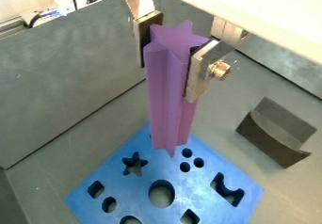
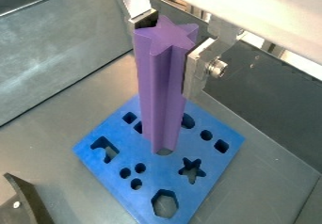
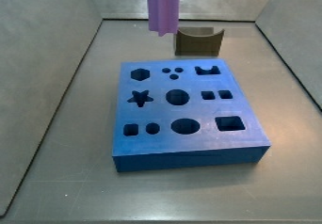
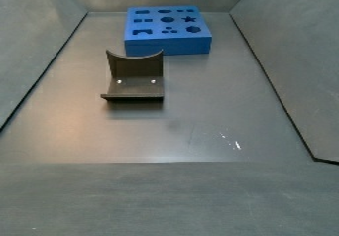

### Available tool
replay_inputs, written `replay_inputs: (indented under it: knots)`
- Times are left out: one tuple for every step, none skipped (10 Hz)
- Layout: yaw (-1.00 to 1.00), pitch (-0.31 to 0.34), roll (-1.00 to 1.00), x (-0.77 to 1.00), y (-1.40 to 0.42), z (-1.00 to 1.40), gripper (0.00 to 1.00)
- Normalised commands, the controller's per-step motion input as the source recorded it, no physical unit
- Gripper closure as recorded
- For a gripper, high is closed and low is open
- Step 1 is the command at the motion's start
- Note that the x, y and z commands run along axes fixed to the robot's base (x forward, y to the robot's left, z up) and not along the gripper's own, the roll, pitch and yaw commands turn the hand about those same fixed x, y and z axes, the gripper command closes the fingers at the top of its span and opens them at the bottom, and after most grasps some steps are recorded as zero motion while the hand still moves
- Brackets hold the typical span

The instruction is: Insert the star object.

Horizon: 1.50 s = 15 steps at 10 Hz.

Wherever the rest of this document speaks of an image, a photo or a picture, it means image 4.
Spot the black curved holder bracket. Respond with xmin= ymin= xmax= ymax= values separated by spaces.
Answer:
xmin=101 ymin=51 xmax=165 ymax=101

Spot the blue shape sorter box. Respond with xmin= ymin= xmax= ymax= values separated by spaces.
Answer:
xmin=125 ymin=5 xmax=213 ymax=56

